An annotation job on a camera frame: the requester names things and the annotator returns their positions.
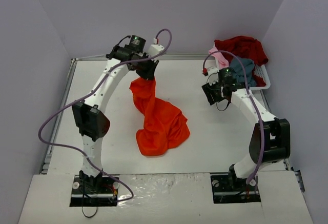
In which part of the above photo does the pink t shirt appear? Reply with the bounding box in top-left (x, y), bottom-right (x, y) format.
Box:
top-left (209, 46), bottom-right (229, 69)

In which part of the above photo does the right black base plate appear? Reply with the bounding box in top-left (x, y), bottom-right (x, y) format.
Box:
top-left (210, 173), bottom-right (261, 204)

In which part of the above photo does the white foam front board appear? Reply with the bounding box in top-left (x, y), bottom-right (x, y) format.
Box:
top-left (19, 171), bottom-right (312, 223)

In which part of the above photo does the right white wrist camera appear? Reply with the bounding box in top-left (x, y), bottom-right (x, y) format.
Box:
top-left (202, 66), bottom-right (219, 86)

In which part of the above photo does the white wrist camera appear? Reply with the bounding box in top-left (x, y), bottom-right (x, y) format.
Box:
top-left (147, 38), bottom-right (165, 57)
top-left (202, 66), bottom-right (219, 86)

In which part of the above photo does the teal t shirt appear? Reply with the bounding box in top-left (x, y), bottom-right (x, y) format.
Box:
top-left (229, 58), bottom-right (257, 87)

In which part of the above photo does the white plastic laundry basket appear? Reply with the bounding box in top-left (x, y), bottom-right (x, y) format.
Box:
top-left (225, 57), bottom-right (267, 87)

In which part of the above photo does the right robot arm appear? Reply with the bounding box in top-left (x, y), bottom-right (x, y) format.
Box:
top-left (202, 67), bottom-right (291, 190)

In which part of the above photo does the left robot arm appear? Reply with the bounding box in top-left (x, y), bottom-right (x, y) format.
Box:
top-left (72, 35), bottom-right (164, 192)

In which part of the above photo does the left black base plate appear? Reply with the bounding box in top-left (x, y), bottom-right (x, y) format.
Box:
top-left (69, 175), bottom-right (120, 207)

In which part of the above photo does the orange t shirt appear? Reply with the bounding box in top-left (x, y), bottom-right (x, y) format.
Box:
top-left (130, 78), bottom-right (190, 157)

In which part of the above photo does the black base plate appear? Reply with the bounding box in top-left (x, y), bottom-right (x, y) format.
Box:
top-left (210, 173), bottom-right (261, 204)
top-left (69, 175), bottom-right (120, 207)

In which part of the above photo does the dark red t shirt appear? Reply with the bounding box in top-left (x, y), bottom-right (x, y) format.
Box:
top-left (214, 36), bottom-right (269, 86)

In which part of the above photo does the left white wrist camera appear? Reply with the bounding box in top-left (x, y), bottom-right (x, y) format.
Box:
top-left (147, 38), bottom-right (165, 57)

